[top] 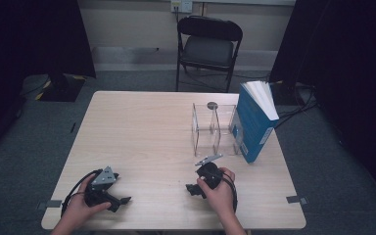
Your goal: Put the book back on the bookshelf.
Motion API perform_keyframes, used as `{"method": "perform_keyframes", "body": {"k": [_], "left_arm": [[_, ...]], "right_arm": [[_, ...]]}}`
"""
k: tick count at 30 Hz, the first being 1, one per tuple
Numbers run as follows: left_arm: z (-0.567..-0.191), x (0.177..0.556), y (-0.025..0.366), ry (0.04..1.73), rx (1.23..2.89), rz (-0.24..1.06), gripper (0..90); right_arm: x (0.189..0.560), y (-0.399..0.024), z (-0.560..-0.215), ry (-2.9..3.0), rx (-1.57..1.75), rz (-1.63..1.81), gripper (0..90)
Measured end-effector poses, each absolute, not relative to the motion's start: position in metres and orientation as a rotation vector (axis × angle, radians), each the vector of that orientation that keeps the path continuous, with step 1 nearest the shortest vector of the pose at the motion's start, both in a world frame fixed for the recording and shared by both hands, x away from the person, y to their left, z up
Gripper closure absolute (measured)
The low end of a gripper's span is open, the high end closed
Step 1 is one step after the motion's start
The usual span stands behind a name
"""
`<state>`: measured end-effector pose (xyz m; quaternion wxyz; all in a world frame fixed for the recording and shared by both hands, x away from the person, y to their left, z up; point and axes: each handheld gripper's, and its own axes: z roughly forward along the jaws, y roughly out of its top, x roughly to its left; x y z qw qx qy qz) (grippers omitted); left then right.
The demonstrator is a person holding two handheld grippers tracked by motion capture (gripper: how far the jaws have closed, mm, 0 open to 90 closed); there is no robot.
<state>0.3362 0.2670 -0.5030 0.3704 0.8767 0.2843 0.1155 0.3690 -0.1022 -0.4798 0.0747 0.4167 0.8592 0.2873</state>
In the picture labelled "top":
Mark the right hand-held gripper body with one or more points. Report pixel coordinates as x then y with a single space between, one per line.
210 173

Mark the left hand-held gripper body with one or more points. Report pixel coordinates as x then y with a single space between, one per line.
102 187

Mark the clear acrylic book rack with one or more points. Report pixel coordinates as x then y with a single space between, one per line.
209 130

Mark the blue book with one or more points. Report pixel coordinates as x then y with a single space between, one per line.
254 130

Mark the person's right hand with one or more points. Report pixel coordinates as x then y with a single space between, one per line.
222 196

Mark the person's left hand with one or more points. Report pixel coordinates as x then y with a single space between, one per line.
81 209

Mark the grey tape strip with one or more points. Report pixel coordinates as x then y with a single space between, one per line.
50 204
296 199

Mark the dark round table disc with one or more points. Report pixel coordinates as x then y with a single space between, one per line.
212 105

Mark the stand base with striped tape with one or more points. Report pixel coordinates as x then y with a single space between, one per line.
287 94
58 88

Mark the black folding chair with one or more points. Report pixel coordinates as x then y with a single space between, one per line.
209 49

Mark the black curtain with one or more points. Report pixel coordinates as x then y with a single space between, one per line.
346 65
19 49

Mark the white wall outlet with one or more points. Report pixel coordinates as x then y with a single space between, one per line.
181 6

